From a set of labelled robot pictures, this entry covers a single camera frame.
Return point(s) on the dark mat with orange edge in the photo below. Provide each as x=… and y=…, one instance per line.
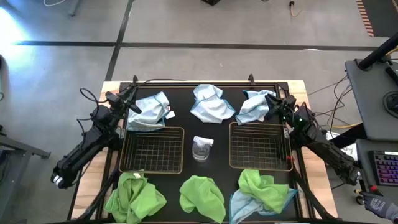
x=382, y=15

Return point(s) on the black cart leg beam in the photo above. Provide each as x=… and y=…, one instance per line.
x=348, y=137

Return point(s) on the grey cart shelf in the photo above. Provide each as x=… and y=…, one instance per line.
x=367, y=102

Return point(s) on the person's hand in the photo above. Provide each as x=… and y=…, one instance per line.
x=379, y=205

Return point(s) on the white paper sheet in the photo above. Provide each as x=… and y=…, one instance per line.
x=349, y=152

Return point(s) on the black table mat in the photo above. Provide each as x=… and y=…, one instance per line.
x=219, y=149

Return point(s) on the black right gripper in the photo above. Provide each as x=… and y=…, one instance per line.
x=287, y=109

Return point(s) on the black frame clamp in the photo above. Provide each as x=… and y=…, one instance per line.
x=251, y=79
x=135, y=79

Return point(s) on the black metal pole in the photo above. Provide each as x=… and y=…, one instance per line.
x=377, y=53

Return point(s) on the backlit computer keyboard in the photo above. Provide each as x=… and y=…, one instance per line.
x=385, y=168

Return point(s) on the green microfiber towel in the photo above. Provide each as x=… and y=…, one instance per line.
x=202, y=196
x=133, y=199
x=264, y=189

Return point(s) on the grey metal leg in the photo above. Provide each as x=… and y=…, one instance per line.
x=74, y=9

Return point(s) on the grey keyboard tray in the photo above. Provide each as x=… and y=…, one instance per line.
x=362, y=149

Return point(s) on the light blue microfiber towel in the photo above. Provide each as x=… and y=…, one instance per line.
x=241, y=205
x=149, y=112
x=253, y=107
x=211, y=107

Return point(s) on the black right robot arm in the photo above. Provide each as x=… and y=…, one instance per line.
x=323, y=146

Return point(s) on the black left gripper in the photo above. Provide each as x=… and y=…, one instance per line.
x=116, y=101

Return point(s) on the grey metal stand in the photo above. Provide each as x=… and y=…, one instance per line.
x=28, y=149

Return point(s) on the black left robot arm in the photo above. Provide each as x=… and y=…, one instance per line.
x=90, y=140

